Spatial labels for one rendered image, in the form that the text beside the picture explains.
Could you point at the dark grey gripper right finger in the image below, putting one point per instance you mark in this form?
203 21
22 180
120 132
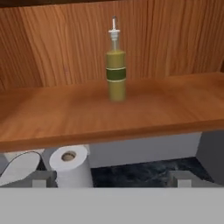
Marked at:
183 178

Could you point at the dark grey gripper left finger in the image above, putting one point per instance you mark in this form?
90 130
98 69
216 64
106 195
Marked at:
40 178

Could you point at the wooden cabinet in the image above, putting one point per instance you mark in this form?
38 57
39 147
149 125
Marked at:
112 87

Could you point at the green oil bottle with pourer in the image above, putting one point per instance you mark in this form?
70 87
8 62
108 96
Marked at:
116 73

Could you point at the white paper towel roll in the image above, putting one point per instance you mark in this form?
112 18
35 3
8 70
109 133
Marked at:
71 166

